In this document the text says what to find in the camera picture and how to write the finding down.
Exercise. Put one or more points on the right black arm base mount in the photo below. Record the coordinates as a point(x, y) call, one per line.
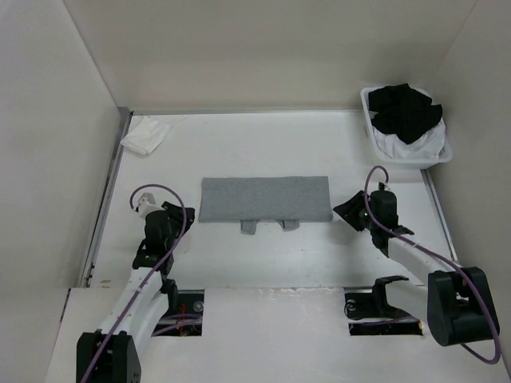
point(369, 313)

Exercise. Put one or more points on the black tank top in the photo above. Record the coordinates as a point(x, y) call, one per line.
point(402, 111)

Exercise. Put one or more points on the white tank top in basket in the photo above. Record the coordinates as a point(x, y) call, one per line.
point(426, 147)

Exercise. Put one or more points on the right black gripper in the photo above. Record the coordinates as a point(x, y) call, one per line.
point(347, 210)

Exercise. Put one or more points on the folded white tank top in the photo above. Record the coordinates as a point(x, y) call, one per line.
point(149, 133)

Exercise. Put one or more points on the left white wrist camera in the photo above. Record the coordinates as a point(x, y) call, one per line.
point(146, 205)

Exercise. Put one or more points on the grey tank top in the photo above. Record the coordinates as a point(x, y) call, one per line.
point(289, 201)

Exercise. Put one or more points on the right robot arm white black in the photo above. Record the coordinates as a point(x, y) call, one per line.
point(455, 302)

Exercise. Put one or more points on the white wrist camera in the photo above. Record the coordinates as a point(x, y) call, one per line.
point(146, 205)
point(383, 186)

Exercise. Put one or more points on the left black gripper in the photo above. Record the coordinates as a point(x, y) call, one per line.
point(174, 212)

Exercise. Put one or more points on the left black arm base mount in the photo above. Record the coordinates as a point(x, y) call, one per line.
point(184, 317)

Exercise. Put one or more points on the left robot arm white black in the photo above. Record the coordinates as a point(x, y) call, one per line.
point(111, 353)

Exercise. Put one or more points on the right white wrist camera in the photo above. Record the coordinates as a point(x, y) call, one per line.
point(383, 186)

